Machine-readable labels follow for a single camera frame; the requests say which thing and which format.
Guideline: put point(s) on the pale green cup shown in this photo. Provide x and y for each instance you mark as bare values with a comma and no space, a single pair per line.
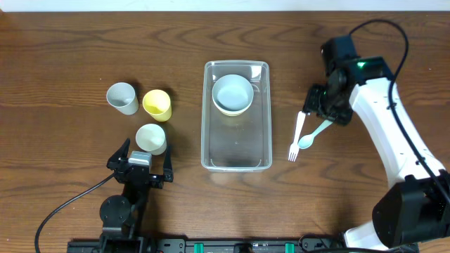
152,139

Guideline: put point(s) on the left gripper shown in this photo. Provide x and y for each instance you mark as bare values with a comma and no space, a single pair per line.
139,174

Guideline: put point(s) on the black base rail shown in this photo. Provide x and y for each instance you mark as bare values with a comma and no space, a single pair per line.
307,244

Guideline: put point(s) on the light blue plastic spoon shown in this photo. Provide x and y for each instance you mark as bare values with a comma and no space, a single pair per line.
307,140

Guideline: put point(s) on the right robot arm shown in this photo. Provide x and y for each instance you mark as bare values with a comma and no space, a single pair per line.
415,208

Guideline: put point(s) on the yellow cup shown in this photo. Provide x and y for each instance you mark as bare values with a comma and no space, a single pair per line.
157,104

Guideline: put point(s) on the grey cup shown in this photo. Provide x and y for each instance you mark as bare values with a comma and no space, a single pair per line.
123,98

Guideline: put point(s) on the clear plastic container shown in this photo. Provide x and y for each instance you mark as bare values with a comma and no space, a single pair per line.
242,143

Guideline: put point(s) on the grey bowl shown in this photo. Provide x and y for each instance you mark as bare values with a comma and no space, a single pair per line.
232,92

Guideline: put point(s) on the yellow bowl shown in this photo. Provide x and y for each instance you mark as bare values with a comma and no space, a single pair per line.
231,113

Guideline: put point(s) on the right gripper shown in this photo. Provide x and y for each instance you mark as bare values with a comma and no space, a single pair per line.
317,105

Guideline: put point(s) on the white plastic fork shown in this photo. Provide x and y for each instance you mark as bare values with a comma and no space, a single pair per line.
294,148

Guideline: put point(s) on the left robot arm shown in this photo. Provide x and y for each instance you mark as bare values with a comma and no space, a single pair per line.
122,214

